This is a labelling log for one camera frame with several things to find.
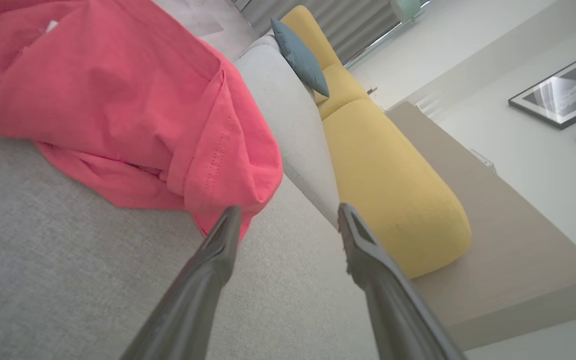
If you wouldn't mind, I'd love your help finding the small grey sofa seat cushion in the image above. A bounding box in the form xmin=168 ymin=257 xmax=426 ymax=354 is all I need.
xmin=234 ymin=35 xmax=342 ymax=232

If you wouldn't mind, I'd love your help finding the yellow sofa backrest cushion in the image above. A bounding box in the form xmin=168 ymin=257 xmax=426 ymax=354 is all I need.
xmin=313 ymin=63 xmax=370 ymax=121
xmin=322 ymin=97 xmax=472 ymax=280

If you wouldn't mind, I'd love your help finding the grey pleated curtain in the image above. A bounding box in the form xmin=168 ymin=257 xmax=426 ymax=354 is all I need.
xmin=233 ymin=0 xmax=403 ymax=66

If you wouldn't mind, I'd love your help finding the yellow sofa armrest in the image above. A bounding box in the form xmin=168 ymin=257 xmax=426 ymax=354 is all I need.
xmin=280 ymin=5 xmax=342 ymax=72

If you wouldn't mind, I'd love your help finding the blue-grey throw pillow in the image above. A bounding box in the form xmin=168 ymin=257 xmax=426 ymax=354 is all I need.
xmin=270 ymin=18 xmax=330 ymax=98

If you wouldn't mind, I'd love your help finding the large black framed picture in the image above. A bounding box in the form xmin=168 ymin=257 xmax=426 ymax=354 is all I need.
xmin=508 ymin=42 xmax=576 ymax=131

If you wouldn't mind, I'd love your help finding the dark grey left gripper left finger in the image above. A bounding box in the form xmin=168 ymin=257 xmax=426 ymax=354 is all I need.
xmin=120 ymin=205 xmax=243 ymax=360

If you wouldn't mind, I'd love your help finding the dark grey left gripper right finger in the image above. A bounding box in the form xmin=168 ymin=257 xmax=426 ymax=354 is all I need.
xmin=338 ymin=202 xmax=469 ymax=360

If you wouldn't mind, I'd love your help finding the large grey sofa seat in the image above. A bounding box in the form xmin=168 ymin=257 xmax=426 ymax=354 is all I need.
xmin=0 ymin=72 xmax=381 ymax=360

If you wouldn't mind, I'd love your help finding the red jersey with lettering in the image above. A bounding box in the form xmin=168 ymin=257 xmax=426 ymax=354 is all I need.
xmin=0 ymin=0 xmax=284 ymax=241

